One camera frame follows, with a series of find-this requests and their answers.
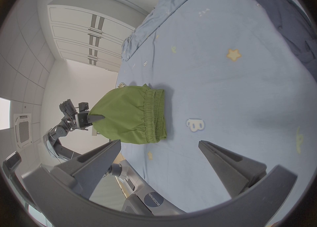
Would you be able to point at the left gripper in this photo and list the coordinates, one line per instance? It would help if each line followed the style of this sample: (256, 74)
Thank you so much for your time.
(81, 120)

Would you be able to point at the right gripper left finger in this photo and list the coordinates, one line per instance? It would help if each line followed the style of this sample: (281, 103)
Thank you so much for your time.
(91, 166)

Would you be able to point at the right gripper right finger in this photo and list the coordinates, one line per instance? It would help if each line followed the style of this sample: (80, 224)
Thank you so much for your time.
(230, 169)

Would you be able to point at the green shorts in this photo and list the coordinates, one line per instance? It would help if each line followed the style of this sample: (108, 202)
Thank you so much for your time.
(123, 117)

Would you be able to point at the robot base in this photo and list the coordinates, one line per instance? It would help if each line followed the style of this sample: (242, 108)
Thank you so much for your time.
(141, 191)

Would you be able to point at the dark blue garment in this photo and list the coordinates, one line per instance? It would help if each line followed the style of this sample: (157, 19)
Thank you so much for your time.
(289, 20)

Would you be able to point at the ceiling air vent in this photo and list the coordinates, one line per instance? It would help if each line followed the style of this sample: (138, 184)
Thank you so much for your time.
(23, 132)

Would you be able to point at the white wardrobe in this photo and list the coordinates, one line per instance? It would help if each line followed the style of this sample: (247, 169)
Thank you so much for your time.
(81, 35)

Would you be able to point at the ceiling light panel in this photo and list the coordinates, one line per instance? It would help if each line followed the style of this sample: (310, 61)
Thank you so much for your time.
(4, 113)

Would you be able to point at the pale blue quilt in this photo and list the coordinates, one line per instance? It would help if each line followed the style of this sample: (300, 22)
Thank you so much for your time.
(153, 15)

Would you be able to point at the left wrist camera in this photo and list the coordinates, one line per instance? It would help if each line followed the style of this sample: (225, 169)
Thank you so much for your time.
(83, 106)

